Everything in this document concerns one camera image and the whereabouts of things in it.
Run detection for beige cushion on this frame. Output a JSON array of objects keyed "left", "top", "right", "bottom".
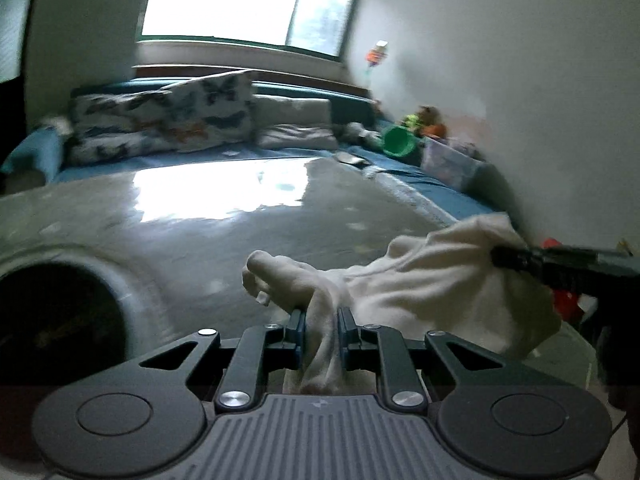
[{"left": 252, "top": 95, "right": 341, "bottom": 151}]

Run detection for teal sofa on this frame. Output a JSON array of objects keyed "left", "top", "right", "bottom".
[{"left": 0, "top": 77, "right": 501, "bottom": 221}]

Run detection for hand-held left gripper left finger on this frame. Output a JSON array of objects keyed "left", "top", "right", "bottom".
[{"left": 140, "top": 308, "right": 307, "bottom": 412}]

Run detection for cream garment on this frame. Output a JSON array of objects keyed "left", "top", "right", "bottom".
[{"left": 241, "top": 212, "right": 562, "bottom": 396}]

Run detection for butterfly print cushion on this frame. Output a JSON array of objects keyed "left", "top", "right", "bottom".
[
  {"left": 67, "top": 87, "right": 181, "bottom": 166},
  {"left": 160, "top": 71, "right": 256, "bottom": 153}
]

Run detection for green bucket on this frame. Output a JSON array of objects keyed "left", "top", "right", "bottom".
[{"left": 381, "top": 125, "right": 418, "bottom": 158}]

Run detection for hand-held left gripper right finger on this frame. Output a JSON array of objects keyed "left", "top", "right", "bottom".
[{"left": 337, "top": 306, "right": 506, "bottom": 411}]

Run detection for beige crumpled cloth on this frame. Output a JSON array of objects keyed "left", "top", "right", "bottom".
[{"left": 40, "top": 115, "right": 76, "bottom": 136}]

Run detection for clear plastic storage box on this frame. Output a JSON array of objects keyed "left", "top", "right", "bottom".
[{"left": 420, "top": 136, "right": 486, "bottom": 193}]

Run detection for blue armrest cover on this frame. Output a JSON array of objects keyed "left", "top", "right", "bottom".
[{"left": 0, "top": 127, "right": 66, "bottom": 186}]

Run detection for red plastic item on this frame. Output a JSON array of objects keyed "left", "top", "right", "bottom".
[{"left": 542, "top": 237, "right": 583, "bottom": 322}]

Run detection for orange and green toys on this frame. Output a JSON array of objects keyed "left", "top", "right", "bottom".
[{"left": 400, "top": 106, "right": 448, "bottom": 140}]

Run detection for black round induction cooktop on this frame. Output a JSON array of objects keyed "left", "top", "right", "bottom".
[{"left": 0, "top": 262, "right": 126, "bottom": 386}]

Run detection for window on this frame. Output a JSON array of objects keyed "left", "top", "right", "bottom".
[{"left": 136, "top": 0, "right": 362, "bottom": 63}]

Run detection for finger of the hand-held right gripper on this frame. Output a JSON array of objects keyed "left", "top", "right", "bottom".
[{"left": 491, "top": 245, "right": 539, "bottom": 272}]

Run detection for colourful wall hanging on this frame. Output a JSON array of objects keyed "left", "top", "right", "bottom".
[{"left": 365, "top": 40, "right": 391, "bottom": 68}]

